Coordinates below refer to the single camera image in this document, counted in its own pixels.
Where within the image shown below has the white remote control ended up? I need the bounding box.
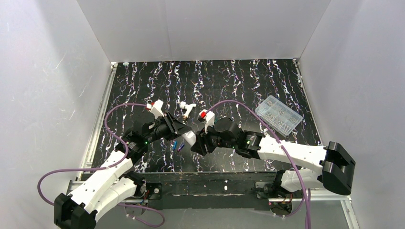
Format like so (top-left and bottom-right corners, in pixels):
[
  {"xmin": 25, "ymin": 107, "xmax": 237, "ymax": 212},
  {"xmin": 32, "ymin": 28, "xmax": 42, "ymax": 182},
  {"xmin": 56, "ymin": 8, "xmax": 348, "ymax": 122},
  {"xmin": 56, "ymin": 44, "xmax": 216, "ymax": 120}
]
[{"xmin": 181, "ymin": 131, "xmax": 196, "ymax": 146}]

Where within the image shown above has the purple battery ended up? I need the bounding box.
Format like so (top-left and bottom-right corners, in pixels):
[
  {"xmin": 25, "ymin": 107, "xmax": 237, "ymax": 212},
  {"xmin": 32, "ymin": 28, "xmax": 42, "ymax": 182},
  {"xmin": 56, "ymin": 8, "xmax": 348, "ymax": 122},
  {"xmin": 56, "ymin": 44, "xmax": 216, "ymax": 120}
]
[{"xmin": 177, "ymin": 144, "xmax": 185, "ymax": 152}]

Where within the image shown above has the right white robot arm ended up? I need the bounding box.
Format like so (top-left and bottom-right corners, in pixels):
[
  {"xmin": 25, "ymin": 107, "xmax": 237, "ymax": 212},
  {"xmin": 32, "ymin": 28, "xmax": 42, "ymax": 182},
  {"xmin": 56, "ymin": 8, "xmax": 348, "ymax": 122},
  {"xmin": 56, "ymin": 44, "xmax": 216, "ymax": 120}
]
[{"xmin": 191, "ymin": 118, "xmax": 356, "ymax": 196}]

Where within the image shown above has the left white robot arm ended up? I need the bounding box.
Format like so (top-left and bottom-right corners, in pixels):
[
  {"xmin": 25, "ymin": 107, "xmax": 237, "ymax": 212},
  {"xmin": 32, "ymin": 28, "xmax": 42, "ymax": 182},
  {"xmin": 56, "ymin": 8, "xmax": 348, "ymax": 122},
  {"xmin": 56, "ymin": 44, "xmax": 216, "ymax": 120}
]
[{"xmin": 54, "ymin": 113, "xmax": 196, "ymax": 229}]

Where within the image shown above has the white plastic faucet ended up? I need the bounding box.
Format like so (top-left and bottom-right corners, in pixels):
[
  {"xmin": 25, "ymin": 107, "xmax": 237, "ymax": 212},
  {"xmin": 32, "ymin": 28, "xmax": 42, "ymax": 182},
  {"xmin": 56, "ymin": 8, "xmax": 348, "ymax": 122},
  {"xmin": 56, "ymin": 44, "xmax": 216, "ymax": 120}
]
[{"xmin": 179, "ymin": 101, "xmax": 196, "ymax": 120}]

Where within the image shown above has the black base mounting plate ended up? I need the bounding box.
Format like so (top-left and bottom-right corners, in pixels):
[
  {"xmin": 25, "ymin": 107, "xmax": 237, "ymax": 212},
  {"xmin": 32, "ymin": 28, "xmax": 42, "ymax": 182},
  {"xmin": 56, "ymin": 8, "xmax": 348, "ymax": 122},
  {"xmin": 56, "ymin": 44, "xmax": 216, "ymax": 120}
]
[{"xmin": 141, "ymin": 172, "xmax": 277, "ymax": 210}]

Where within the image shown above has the clear plastic screw box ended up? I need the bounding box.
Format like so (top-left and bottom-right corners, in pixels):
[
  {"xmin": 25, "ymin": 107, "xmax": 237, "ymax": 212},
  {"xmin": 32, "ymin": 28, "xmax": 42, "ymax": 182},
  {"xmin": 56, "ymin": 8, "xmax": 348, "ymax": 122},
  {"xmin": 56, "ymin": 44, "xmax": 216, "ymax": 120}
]
[{"xmin": 255, "ymin": 95, "xmax": 303, "ymax": 137}]

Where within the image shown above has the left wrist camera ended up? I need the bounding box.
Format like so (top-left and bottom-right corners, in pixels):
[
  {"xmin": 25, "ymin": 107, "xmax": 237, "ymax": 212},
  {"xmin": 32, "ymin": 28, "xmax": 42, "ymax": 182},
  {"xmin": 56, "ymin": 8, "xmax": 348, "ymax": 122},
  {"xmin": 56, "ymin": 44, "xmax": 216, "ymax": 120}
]
[{"xmin": 146, "ymin": 99, "xmax": 164, "ymax": 119}]

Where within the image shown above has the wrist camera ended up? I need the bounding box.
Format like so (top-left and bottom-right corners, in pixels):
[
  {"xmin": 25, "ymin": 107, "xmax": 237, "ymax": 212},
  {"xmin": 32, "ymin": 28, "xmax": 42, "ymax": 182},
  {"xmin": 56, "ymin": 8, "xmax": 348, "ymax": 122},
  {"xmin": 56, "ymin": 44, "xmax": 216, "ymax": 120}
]
[
  {"xmin": 198, "ymin": 109, "xmax": 215, "ymax": 134},
  {"xmin": 146, "ymin": 99, "xmax": 164, "ymax": 119}
]

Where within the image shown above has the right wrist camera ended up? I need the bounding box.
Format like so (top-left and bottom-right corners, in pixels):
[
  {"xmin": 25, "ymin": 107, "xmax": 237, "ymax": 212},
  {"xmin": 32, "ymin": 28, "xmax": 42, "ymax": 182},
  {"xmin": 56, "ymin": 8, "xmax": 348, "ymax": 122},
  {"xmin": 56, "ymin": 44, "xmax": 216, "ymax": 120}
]
[{"xmin": 198, "ymin": 109, "xmax": 215, "ymax": 134}]

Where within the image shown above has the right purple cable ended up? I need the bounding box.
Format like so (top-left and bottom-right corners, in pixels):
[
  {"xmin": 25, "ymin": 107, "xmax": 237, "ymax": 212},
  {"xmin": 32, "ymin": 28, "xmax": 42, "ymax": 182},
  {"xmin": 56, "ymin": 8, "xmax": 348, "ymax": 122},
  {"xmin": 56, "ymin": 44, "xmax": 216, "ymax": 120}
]
[{"xmin": 207, "ymin": 100, "xmax": 312, "ymax": 229}]

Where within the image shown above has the purple cable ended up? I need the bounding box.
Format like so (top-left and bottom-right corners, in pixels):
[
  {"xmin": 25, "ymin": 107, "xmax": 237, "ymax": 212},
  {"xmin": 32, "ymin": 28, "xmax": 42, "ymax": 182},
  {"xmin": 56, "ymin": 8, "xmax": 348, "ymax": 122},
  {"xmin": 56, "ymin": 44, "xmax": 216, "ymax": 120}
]
[
  {"xmin": 37, "ymin": 103, "xmax": 166, "ymax": 228},
  {"xmin": 207, "ymin": 100, "xmax": 312, "ymax": 229}
]

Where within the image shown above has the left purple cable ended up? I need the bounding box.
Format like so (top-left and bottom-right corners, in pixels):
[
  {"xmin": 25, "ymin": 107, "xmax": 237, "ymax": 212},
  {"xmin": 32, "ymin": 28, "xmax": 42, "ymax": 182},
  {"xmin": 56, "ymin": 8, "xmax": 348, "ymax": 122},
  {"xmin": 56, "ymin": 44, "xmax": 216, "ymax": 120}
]
[{"xmin": 37, "ymin": 103, "xmax": 166, "ymax": 228}]

